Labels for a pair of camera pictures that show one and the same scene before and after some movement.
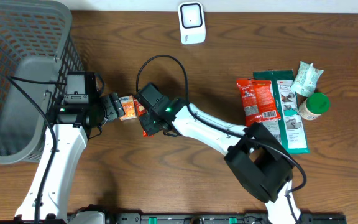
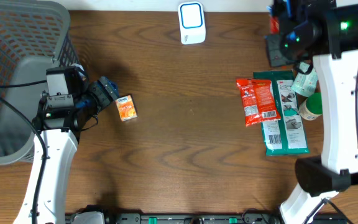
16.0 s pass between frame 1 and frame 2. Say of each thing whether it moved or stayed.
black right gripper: moved
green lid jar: stayed
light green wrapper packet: stayed
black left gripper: moved
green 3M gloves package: stayed
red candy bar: moved
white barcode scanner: stayed
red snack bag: stayed
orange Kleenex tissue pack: stayed
